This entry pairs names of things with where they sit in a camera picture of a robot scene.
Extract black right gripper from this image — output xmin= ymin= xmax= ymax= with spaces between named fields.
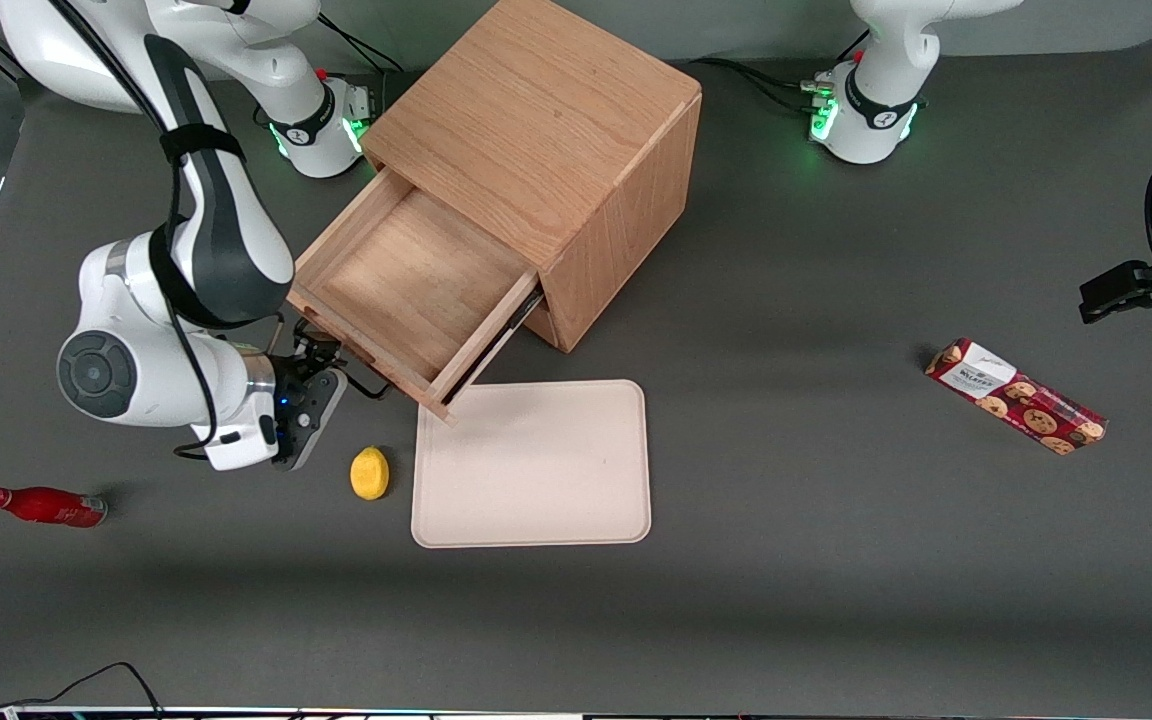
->
xmin=270 ymin=322 xmax=346 ymax=403

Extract wooden drawer cabinet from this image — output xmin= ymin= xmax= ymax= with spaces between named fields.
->
xmin=361 ymin=0 xmax=704 ymax=354

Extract yellow lemon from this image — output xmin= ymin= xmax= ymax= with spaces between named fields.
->
xmin=350 ymin=446 xmax=391 ymax=501

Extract red tartan cookie box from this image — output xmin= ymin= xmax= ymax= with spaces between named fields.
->
xmin=925 ymin=338 xmax=1108 ymax=457

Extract beige rectangular tray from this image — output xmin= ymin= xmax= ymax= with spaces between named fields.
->
xmin=411 ymin=379 xmax=653 ymax=549

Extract red bottle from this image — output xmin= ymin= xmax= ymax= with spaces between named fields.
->
xmin=0 ymin=486 xmax=108 ymax=529

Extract black cable along right arm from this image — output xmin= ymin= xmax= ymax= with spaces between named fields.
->
xmin=51 ymin=0 xmax=237 ymax=463

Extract black cable behind cabinet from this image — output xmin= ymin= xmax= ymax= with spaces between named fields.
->
xmin=316 ymin=12 xmax=407 ymax=77

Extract black cable at table edge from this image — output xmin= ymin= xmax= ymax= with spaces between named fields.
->
xmin=0 ymin=662 xmax=165 ymax=719

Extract black cables at arm base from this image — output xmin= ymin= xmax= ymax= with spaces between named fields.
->
xmin=691 ymin=57 xmax=837 ymax=116

